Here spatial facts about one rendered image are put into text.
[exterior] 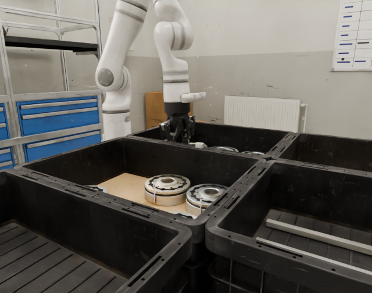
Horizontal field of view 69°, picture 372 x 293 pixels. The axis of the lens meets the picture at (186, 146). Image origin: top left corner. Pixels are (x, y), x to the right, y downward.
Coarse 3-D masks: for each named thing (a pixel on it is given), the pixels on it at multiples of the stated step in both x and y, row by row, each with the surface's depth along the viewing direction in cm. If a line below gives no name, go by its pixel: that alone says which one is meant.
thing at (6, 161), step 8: (0, 104) 198; (0, 112) 198; (0, 120) 199; (0, 128) 200; (8, 128) 204; (0, 136) 201; (8, 136) 205; (0, 152) 201; (8, 152) 207; (0, 160) 203; (8, 160) 208; (0, 168) 204; (8, 168) 209
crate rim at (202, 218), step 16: (96, 144) 66; (160, 144) 67; (176, 144) 66; (48, 160) 56; (256, 160) 55; (48, 176) 46; (96, 192) 40; (224, 192) 40; (144, 208) 35; (208, 208) 35; (192, 224) 32; (192, 240) 32
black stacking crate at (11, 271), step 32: (0, 192) 48; (32, 192) 45; (0, 224) 49; (32, 224) 48; (64, 224) 42; (96, 224) 38; (128, 224) 34; (0, 256) 42; (32, 256) 42; (64, 256) 42; (96, 256) 40; (128, 256) 36; (0, 288) 35; (32, 288) 35; (64, 288) 35; (96, 288) 35
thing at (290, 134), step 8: (152, 128) 84; (240, 128) 87; (248, 128) 86; (256, 128) 85; (264, 128) 84; (128, 136) 75; (136, 136) 75; (288, 136) 75; (184, 144) 67; (280, 144) 66; (232, 152) 60; (240, 152) 60; (272, 152) 60
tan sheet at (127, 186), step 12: (108, 180) 70; (120, 180) 70; (132, 180) 70; (144, 180) 70; (108, 192) 63; (120, 192) 63; (132, 192) 63; (144, 192) 63; (144, 204) 58; (180, 204) 58
